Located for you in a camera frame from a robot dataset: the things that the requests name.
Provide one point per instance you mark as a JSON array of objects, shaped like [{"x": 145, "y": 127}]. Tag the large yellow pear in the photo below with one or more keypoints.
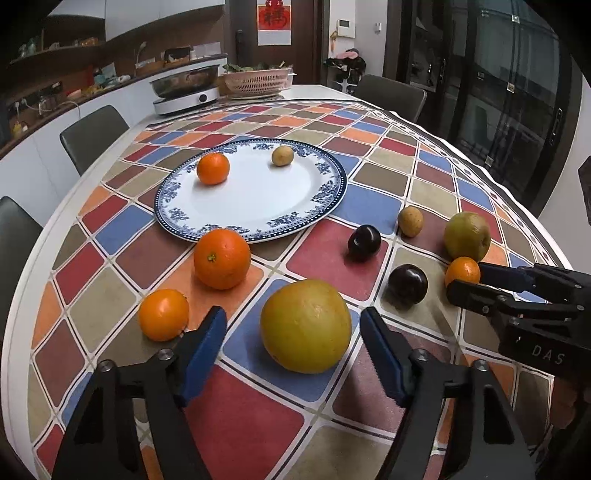
[{"x": 305, "y": 326}]

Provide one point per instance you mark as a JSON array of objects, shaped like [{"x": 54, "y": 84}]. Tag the pink woven basket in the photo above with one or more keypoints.
[{"x": 256, "y": 84}]

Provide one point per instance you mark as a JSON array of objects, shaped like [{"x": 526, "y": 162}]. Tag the blue patterned white plate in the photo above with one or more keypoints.
[{"x": 263, "y": 198}]

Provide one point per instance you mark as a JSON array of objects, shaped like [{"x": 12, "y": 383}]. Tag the brown kiwi fruit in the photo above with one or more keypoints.
[
  {"x": 282, "y": 155},
  {"x": 410, "y": 221}
]

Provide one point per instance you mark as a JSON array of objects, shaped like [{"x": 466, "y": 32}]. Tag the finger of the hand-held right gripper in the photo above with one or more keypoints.
[
  {"x": 503, "y": 276},
  {"x": 475, "y": 295}
]

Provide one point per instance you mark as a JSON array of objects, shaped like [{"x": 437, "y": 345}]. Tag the black and white box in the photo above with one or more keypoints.
[{"x": 178, "y": 55}]

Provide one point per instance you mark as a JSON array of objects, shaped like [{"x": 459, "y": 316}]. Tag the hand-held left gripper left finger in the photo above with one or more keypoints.
[{"x": 205, "y": 355}]

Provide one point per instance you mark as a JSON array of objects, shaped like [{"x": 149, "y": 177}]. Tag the small orange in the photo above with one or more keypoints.
[{"x": 461, "y": 271}]

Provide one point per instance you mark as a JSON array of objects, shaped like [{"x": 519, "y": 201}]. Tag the white sideboard cabinet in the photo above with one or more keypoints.
[{"x": 41, "y": 143}]

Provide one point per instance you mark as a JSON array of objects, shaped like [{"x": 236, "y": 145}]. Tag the colourful checkered tablecloth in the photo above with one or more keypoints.
[{"x": 318, "y": 263}]

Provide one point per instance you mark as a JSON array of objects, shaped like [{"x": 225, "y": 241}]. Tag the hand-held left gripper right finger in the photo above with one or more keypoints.
[{"x": 385, "y": 360}]

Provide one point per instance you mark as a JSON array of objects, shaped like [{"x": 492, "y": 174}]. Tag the red and white wall poster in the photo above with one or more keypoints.
[{"x": 274, "y": 21}]

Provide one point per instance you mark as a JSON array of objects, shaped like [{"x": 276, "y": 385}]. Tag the glass sliding door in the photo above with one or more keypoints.
[{"x": 498, "y": 92}]

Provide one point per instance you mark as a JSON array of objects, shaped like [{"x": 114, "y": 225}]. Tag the steel cooking pot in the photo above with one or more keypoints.
[{"x": 184, "y": 81}]

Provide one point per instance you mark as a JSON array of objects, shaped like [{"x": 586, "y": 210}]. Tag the white induction cooker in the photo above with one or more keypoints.
[{"x": 184, "y": 102}]

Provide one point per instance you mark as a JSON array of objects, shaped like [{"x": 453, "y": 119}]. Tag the grey dining chair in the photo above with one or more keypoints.
[
  {"x": 390, "y": 94},
  {"x": 18, "y": 249},
  {"x": 94, "y": 136}
]

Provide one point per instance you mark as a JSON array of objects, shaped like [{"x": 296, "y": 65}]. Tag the pink cloth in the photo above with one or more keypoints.
[{"x": 347, "y": 54}]

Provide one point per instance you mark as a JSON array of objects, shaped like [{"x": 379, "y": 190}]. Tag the leafy green vegetables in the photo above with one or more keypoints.
[{"x": 254, "y": 67}]

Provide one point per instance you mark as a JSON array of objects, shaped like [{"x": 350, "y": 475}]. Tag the green-brown pear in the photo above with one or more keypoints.
[{"x": 467, "y": 236}]

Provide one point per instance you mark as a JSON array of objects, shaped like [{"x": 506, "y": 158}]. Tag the dark purple plum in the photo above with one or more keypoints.
[
  {"x": 407, "y": 285},
  {"x": 364, "y": 242}
]

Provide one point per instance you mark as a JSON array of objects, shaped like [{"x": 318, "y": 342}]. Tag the large orange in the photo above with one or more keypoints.
[{"x": 222, "y": 259}]

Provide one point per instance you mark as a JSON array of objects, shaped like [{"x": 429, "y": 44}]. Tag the white wall control panel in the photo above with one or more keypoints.
[{"x": 343, "y": 27}]

